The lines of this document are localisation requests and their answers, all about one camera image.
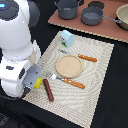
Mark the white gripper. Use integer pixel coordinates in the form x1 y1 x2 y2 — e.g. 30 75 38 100
0 59 41 97

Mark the yellow butter box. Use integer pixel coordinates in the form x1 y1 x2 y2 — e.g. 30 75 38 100
34 78 42 89

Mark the brown toy sausage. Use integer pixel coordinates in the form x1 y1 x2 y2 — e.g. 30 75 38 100
43 79 54 101

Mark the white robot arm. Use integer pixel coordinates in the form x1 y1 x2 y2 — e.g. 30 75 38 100
0 0 41 99

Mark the beige round plate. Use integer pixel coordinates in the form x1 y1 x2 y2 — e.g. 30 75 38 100
56 55 83 78

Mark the woven beige placemat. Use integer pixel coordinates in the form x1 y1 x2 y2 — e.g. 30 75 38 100
25 31 114 128

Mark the light blue toy cup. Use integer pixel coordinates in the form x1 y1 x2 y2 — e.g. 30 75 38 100
60 30 74 47

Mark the dark grey pot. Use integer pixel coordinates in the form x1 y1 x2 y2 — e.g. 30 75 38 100
55 0 84 20

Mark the pink brown mat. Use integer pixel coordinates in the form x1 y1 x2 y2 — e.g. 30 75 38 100
48 0 128 43

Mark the black round lid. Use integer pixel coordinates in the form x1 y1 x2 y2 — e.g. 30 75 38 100
88 1 104 9

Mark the beige pan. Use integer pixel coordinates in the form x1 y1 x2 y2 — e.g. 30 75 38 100
116 4 128 30

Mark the fork with orange handle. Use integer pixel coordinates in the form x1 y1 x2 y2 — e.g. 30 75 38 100
43 71 85 89

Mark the knife with orange handle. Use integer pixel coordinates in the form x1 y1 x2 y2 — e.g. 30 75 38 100
58 49 97 62

